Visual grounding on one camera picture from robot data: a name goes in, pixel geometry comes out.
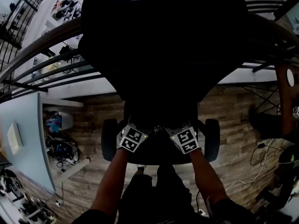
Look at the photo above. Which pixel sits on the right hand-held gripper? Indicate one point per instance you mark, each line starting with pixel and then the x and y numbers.
pixel 185 140

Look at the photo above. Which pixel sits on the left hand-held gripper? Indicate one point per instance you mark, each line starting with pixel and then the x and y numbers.
pixel 132 139

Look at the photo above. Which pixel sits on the black cloth garment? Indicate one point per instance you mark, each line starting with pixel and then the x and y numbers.
pixel 161 113

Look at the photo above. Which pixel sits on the black office chair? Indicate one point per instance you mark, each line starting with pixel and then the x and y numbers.
pixel 163 43

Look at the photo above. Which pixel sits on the person's right forearm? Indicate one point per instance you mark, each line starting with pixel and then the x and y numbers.
pixel 205 176

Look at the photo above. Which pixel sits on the person's left forearm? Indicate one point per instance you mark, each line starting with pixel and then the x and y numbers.
pixel 112 178

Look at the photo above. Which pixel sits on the black swivel chair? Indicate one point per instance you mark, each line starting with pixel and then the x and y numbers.
pixel 287 188

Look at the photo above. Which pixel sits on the person's black trousers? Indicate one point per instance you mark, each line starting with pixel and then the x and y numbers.
pixel 163 195

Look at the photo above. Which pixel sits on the white plank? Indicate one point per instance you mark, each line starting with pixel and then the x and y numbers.
pixel 72 170

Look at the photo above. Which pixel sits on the white waste bin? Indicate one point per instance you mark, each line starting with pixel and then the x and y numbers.
pixel 66 121

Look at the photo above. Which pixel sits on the black power adapter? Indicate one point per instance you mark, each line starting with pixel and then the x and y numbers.
pixel 261 145

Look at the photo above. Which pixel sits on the white board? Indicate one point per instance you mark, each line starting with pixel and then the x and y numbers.
pixel 63 101

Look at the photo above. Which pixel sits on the black bag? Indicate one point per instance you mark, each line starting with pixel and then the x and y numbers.
pixel 264 125

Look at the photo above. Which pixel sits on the person's dark t-shirt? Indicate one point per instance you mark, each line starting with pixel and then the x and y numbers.
pixel 93 217

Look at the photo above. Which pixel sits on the white power strip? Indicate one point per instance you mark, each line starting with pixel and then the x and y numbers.
pixel 58 203

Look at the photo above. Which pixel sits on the pale blue desk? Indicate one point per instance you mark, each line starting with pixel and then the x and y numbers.
pixel 28 115

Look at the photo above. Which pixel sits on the brown wooden table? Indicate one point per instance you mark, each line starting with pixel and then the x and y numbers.
pixel 286 97

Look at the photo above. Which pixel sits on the idle hand-held gripper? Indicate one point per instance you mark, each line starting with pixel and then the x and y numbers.
pixel 296 113

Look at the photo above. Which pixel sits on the white flat box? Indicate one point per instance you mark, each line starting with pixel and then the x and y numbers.
pixel 15 139

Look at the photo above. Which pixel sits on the white plate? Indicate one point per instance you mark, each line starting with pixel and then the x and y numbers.
pixel 290 77

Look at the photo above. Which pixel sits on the white shelf rack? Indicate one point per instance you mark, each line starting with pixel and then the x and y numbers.
pixel 32 212

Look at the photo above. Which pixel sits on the pile of clothes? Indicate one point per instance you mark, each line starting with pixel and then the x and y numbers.
pixel 65 8

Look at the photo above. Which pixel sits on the black metal stair railing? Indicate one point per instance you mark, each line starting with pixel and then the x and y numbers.
pixel 29 3

